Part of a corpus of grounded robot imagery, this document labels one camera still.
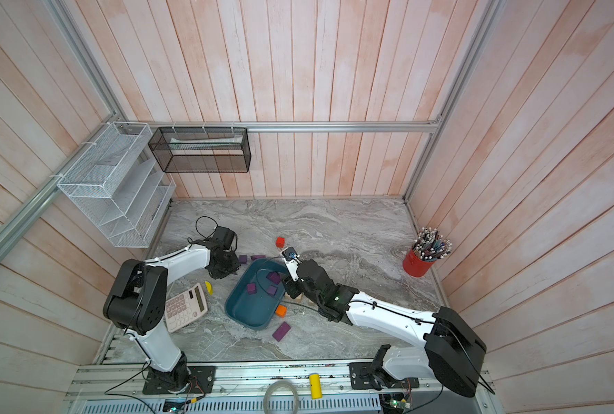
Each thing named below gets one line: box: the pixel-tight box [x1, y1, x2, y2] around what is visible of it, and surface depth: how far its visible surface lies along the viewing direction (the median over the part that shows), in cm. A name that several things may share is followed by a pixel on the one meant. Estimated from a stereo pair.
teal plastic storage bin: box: [225, 257, 289, 331], surface depth 92 cm
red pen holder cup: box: [402, 226, 453, 278], surface depth 86 cm
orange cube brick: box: [275, 304, 288, 319], surface depth 88 cm
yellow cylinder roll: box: [309, 373, 323, 400], surface depth 73 cm
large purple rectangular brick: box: [272, 320, 291, 343], surface depth 83 cm
